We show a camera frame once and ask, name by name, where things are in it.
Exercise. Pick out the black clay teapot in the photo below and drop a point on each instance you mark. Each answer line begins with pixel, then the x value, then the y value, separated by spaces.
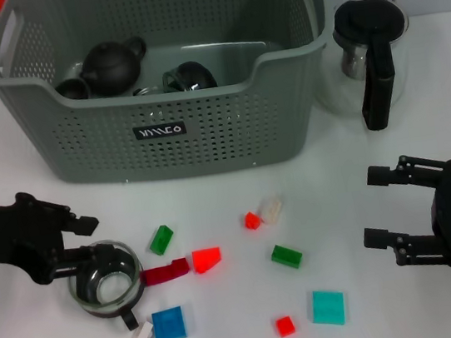
pixel 110 67

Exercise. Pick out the glass teacup with black holder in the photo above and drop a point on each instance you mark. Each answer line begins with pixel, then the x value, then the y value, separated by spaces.
pixel 149 91
pixel 102 310
pixel 191 77

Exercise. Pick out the green toy brick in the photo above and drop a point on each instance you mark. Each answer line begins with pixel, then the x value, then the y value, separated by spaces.
pixel 287 256
pixel 162 240

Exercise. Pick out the grey perforated storage basket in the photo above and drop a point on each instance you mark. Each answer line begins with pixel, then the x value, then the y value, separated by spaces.
pixel 204 138

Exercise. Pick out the white toy brick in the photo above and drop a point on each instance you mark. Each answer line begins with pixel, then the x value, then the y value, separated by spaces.
pixel 139 337
pixel 272 211

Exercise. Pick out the dark red toy brick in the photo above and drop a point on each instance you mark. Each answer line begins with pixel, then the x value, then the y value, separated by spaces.
pixel 164 273

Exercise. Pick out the small red toy brick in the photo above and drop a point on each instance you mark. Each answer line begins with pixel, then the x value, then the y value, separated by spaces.
pixel 253 220
pixel 285 326

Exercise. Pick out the teal square toy brick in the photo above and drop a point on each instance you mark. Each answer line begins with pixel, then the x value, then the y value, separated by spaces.
pixel 328 306

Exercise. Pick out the orange sloped toy brick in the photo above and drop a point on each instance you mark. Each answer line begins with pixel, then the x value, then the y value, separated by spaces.
pixel 207 260

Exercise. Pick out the blue square toy brick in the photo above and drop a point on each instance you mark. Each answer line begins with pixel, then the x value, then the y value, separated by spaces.
pixel 170 326

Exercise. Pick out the glass pitcher with black lid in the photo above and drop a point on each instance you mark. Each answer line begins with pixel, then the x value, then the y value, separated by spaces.
pixel 369 22

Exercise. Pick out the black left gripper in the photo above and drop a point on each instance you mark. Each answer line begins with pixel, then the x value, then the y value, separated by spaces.
pixel 12 237

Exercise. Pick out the small black clay teacup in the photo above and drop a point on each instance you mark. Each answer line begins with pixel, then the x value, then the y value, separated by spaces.
pixel 71 89

